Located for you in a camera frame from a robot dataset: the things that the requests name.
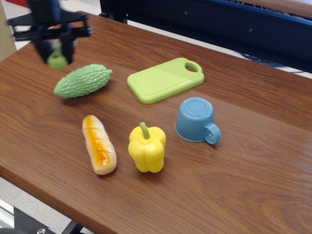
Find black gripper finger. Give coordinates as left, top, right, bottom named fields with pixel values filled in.
left=33, top=39, right=53, bottom=63
left=60, top=32, right=76, bottom=64

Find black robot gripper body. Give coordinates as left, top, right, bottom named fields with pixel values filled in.
left=7, top=0, right=92, bottom=41

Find grey spatula green handle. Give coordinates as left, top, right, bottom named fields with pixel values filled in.
left=47, top=44, right=68, bottom=70

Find light green cutting board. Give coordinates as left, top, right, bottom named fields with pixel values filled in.
left=127, top=58, right=205, bottom=104

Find red box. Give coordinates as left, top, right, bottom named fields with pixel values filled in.
left=2, top=0, right=29, bottom=10

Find green toy bitter gourd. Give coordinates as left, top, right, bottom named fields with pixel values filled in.
left=54, top=64, right=113, bottom=98

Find toy bread loaf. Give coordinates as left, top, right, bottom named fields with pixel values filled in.
left=82, top=115, right=117, bottom=176

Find yellow toy bell pepper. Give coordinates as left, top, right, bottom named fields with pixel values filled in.
left=128, top=122, right=166, bottom=173

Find blue toy cup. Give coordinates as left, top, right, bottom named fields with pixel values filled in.
left=175, top=97, right=222, bottom=144

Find black table leg bracket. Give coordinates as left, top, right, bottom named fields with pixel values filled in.
left=0, top=202, right=83, bottom=234

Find blue cables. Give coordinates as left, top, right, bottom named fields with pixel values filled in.
left=240, top=52, right=312, bottom=74

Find dark blue metal frame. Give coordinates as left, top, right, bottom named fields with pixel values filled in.
left=100, top=0, right=312, bottom=72

